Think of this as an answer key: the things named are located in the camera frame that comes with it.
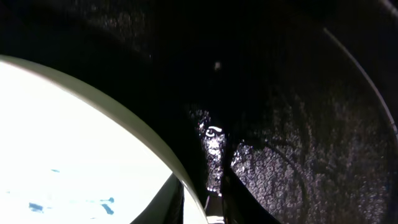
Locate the light blue plate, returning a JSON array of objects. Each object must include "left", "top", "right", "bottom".
[{"left": 1, "top": 56, "right": 207, "bottom": 223}]

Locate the black round tray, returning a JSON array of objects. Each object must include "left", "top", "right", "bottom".
[{"left": 1, "top": 0, "right": 397, "bottom": 223}]

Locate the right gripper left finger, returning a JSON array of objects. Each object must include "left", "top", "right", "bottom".
[{"left": 131, "top": 174, "right": 184, "bottom": 224}]

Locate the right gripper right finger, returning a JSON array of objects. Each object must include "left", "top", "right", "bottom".
[{"left": 221, "top": 169, "right": 280, "bottom": 224}]

